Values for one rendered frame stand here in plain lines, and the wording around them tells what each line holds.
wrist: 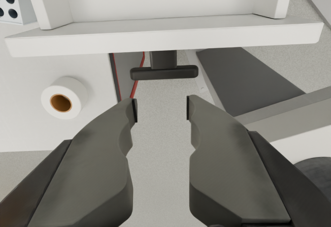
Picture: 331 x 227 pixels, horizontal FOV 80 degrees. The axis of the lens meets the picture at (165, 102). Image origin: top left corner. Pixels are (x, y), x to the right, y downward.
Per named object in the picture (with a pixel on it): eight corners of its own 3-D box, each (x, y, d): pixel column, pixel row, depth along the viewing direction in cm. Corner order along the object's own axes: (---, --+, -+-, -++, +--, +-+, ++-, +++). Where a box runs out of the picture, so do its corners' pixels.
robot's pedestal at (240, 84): (248, 75, 118) (354, 181, 52) (199, 92, 124) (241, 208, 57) (237, 25, 105) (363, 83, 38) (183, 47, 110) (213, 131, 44)
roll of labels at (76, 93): (82, 113, 41) (75, 124, 38) (48, 100, 40) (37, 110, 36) (92, 86, 38) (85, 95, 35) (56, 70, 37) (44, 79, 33)
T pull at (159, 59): (197, 74, 23) (199, 78, 21) (131, 77, 23) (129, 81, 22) (198, 41, 21) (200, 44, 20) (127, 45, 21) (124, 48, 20)
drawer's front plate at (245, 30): (267, 25, 28) (322, 43, 18) (60, 35, 28) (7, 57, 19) (269, 11, 27) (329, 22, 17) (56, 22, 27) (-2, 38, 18)
